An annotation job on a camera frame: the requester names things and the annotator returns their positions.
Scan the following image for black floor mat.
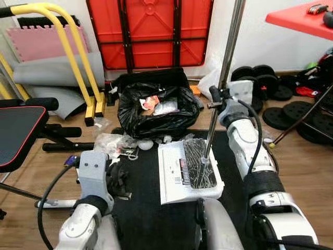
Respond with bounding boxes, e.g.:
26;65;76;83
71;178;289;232
111;129;277;250

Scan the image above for white robot leg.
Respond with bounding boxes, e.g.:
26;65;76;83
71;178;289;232
196;198;246;250
99;214;124;250

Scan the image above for red plastic table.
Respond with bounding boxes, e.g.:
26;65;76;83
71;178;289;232
265;0;333;150

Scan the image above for small silver gadget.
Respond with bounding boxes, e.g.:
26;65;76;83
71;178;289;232
307;4;330;15

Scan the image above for crumpled clear plastic wrap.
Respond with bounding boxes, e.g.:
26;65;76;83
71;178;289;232
93;132;138;159

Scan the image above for black bin bag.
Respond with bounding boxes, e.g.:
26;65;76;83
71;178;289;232
117;68;202;141

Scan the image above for clear plastic packet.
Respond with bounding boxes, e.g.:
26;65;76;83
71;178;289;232
155;99;181;116

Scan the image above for clear plastic bag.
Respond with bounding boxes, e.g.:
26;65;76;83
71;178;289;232
198;51;236;101

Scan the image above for folded red table black legs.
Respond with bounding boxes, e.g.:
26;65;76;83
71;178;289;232
86;0;214;72

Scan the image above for white robot right leg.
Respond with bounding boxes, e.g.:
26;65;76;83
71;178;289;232
196;198;246;250

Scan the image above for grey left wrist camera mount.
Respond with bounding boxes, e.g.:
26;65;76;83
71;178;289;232
77;151;114;201

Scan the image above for yellow tube frame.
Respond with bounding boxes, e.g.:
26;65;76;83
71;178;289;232
0;3;107;127

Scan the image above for white robot left leg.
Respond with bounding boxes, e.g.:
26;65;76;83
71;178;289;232
99;214;124;250

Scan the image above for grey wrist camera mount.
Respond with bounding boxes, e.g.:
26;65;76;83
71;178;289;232
228;80;254;107
77;151;114;201

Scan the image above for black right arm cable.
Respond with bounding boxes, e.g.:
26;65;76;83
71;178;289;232
235;98;333;250

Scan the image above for metal rod with white cap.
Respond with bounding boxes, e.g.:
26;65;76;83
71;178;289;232
0;180;77;210

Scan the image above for black dumbbell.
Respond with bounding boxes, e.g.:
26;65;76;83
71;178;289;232
230;65;279;113

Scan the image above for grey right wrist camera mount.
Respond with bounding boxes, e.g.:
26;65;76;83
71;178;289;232
228;80;254;107

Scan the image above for black weight plate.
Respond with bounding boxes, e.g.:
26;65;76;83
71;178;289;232
297;112;333;146
262;101;313;131

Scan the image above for small blue packet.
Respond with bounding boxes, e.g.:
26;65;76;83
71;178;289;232
63;155;79;168

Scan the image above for short black bench pad red trim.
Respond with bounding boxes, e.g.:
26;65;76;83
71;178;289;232
0;106;49;173

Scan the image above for red white wrapper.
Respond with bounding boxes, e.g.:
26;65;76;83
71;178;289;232
140;95;163;113

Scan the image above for black bag with red trim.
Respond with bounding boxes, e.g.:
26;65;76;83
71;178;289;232
292;49;333;101

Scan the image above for black bench frame with rollers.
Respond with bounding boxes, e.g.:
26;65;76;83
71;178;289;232
0;96;98;153

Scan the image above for pink foam mat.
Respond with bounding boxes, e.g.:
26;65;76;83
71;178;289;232
5;24;91;64

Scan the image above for small white ball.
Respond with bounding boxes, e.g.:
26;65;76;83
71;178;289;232
138;141;156;151

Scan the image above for black foam mat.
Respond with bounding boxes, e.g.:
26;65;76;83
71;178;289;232
17;16;82;30

